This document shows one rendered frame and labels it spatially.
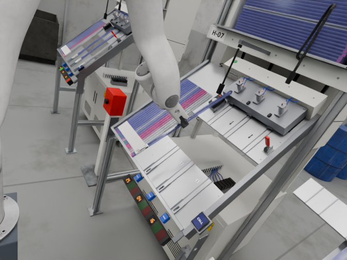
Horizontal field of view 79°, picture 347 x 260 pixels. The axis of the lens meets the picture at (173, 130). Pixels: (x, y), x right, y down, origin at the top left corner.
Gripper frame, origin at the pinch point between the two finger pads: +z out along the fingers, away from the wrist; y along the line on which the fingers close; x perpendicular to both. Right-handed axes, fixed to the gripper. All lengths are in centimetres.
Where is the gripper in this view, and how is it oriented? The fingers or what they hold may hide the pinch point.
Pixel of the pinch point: (183, 122)
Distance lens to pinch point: 88.6
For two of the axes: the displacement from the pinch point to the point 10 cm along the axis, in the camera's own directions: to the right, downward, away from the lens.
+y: -4.9, -6.0, 6.3
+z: 4.0, 4.9, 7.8
